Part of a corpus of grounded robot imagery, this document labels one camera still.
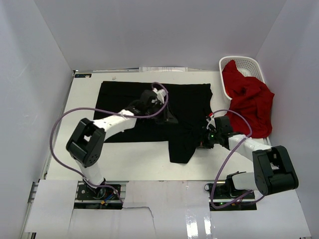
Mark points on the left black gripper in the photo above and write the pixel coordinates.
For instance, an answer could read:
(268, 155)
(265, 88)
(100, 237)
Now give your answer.
(166, 116)

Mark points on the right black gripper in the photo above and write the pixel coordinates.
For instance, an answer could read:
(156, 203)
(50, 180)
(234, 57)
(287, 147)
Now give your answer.
(203, 143)

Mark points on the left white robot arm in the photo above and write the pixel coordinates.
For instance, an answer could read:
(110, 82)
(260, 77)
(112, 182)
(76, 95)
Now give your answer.
(86, 142)

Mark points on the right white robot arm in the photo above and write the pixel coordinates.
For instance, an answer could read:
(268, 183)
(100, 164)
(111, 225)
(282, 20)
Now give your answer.
(273, 171)

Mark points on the red t shirt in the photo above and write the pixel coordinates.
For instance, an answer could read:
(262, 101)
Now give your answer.
(251, 104)

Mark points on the white plastic basket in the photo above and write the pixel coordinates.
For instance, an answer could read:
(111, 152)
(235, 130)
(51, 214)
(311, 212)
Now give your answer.
(247, 66)

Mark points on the small label sticker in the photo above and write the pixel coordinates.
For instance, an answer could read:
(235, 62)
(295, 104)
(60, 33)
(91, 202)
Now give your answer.
(86, 75)

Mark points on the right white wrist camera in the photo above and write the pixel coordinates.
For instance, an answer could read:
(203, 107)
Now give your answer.
(210, 122)

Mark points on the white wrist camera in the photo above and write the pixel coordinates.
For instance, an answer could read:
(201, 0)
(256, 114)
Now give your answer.
(210, 122)
(161, 95)

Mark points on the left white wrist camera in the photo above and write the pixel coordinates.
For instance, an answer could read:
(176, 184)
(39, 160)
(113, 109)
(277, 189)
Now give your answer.
(161, 95)

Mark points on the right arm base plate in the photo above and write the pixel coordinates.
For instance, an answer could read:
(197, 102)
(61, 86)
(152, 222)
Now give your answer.
(221, 197)

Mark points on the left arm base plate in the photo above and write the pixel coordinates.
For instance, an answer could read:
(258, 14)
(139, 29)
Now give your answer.
(98, 198)

